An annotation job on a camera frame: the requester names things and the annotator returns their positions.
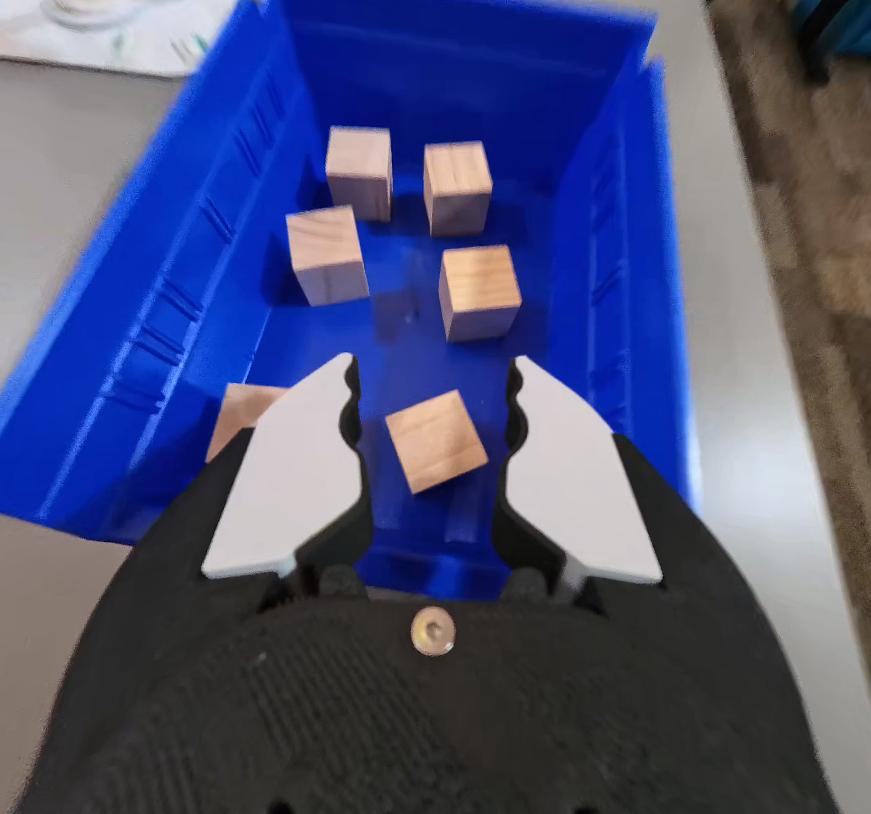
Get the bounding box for group of wooden blocks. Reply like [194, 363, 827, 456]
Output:
[206, 126, 524, 497]

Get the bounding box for white metal document stand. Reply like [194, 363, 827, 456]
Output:
[0, 0, 246, 78]

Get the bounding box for grey desk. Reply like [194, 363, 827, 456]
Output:
[0, 0, 871, 808]

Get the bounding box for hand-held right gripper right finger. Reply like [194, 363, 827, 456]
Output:
[491, 355, 664, 609]

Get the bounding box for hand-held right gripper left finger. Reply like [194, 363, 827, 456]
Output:
[201, 352, 375, 594]

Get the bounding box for blue plastic bin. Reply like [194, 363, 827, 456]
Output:
[0, 0, 703, 604]

